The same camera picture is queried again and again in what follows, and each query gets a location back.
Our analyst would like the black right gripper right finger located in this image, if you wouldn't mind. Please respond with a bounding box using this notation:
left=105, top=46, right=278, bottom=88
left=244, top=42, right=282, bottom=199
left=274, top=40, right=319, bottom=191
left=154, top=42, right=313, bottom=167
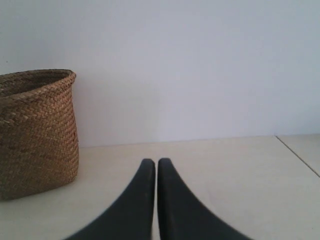
left=157, top=158, right=250, bottom=240

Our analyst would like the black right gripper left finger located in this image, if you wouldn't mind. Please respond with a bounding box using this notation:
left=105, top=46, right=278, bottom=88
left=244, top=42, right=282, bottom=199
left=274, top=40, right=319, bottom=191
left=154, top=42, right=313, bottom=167
left=68, top=159, right=156, bottom=240

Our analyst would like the brown woven wicker basket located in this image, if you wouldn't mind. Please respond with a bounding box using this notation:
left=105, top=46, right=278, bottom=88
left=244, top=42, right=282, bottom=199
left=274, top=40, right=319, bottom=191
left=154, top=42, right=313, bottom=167
left=0, top=69, right=79, bottom=201

